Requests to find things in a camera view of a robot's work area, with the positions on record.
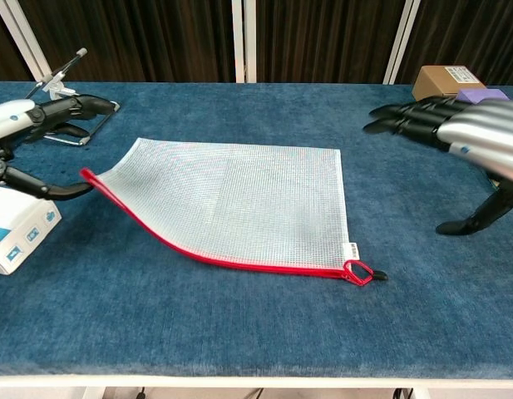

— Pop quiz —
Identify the white frame post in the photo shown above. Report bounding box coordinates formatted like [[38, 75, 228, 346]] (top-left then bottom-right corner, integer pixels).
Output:
[[232, 0, 258, 83], [0, 0, 47, 82], [382, 0, 422, 86]]

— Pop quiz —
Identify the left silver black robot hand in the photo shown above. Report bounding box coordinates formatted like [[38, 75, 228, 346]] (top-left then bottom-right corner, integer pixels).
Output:
[[0, 94, 121, 203]]

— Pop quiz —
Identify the brown cardboard box with label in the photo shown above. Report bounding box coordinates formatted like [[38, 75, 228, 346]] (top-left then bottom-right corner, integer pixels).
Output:
[[412, 65, 488, 101]]

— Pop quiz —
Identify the blue felt table mat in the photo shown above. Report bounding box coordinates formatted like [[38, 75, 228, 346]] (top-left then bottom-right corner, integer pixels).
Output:
[[0, 81, 513, 380]]

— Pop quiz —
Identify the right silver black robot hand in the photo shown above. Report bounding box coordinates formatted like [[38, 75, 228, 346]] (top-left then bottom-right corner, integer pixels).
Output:
[[363, 96, 513, 237]]

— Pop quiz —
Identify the black pleated curtain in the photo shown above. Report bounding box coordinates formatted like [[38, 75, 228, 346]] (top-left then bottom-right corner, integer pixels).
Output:
[[14, 0, 237, 83], [0, 0, 32, 82], [405, 0, 513, 86], [254, 0, 407, 84]]

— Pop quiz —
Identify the purple foam cube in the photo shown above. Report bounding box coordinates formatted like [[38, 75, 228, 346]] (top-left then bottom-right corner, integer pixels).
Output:
[[455, 88, 511, 104]]

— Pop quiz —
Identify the wire clip hanger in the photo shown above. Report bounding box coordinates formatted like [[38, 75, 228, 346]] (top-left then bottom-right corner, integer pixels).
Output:
[[31, 47, 121, 146]]

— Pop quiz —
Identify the clear zip bag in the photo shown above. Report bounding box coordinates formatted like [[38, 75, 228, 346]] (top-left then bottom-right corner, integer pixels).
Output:
[[80, 137, 389, 288]]

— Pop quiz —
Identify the white blue-printed carton box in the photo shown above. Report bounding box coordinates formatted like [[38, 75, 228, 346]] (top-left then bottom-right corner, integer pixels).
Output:
[[0, 185, 62, 275]]

